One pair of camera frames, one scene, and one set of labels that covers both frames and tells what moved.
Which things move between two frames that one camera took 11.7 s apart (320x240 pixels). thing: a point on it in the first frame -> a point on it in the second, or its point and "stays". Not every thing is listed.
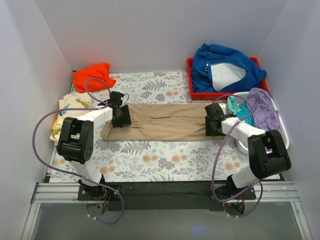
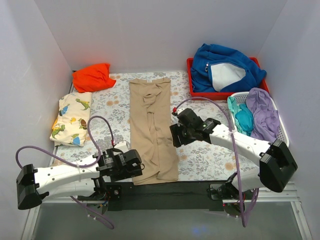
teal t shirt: (241, 111) stays
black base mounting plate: (188, 196) stays
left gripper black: (123, 116) -> (135, 164)
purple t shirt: (265, 114) stays
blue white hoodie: (220, 69) stays
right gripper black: (211, 125) -> (176, 136)
